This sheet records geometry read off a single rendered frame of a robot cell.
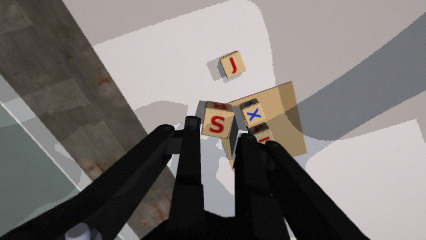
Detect tan flat mat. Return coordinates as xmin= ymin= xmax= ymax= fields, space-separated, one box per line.
xmin=221 ymin=81 xmax=307 ymax=168

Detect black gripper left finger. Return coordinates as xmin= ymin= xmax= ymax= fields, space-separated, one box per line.
xmin=0 ymin=100 xmax=206 ymax=240

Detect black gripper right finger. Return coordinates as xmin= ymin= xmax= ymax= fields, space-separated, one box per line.
xmin=229 ymin=106 xmax=371 ymax=240

